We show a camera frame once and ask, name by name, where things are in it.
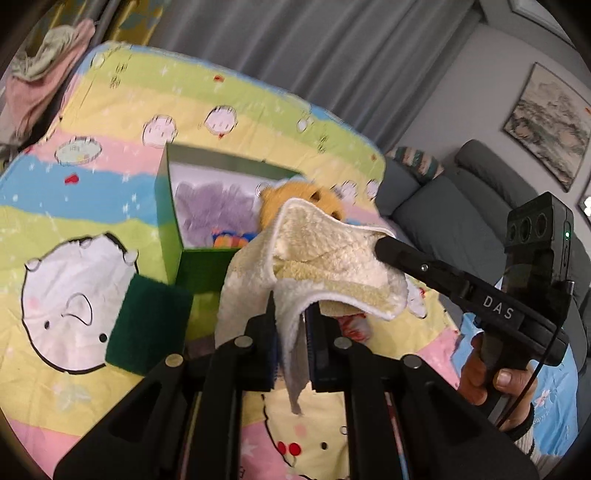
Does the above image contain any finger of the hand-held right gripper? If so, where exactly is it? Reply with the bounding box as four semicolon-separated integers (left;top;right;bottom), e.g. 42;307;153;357
375;235;476;308

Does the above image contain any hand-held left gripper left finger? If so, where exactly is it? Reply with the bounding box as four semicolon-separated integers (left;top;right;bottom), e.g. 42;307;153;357
53;291;280;480

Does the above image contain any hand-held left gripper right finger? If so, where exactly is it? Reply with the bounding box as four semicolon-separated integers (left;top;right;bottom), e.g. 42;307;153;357
305;302;541;480

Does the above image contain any red and white sock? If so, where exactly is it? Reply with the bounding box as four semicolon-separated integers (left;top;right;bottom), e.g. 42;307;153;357
339;311;372;342

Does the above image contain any cream fleece cloth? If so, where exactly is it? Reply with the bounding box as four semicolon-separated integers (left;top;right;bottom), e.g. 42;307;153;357
215;198;409;415

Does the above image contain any green scouring sponge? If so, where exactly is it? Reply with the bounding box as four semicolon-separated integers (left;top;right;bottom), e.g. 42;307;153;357
105;275;195;377

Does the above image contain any blue and orange tissue pack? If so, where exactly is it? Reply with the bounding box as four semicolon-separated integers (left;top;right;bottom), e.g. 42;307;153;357
211;229;259;250

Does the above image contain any yellow plush toy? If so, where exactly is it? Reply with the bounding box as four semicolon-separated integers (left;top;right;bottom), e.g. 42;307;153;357
256;179;345;232

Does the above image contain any green cardboard box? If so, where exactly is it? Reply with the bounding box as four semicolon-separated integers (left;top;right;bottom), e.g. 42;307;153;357
154;142;303;296

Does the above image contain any purple fluffy cloth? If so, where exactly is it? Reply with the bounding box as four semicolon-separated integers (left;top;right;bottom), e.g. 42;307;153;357
174;181;262;236

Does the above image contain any person's right forearm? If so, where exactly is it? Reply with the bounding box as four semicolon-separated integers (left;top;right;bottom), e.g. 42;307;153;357
505;404;583;469

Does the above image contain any person's right hand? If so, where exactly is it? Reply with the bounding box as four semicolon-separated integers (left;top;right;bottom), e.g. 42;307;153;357
459;332;536;407

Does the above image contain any grey sofa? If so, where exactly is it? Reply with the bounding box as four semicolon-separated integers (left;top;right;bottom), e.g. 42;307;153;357
376;138;591;370

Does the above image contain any striped pillow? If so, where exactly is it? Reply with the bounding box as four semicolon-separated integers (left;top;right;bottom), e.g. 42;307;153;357
390;146;445;185

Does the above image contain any framed landscape painting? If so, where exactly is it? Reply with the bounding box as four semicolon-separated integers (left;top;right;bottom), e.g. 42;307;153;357
502;62;591;192

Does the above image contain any grey curtain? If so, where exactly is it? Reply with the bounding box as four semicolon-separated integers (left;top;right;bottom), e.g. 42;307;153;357
106;0;481;148

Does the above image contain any printed cartoon blanket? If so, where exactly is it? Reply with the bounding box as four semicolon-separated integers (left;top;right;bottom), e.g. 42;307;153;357
0;41;580;480

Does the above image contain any yellow patterned curtain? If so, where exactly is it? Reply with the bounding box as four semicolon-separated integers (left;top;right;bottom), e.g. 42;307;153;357
46;0;162;47

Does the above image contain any pile of pink clothes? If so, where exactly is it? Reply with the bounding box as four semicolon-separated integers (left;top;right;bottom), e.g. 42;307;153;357
0;18;95;139

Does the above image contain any black cable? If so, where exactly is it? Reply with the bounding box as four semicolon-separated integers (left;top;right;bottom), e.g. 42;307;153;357
496;277;575;428

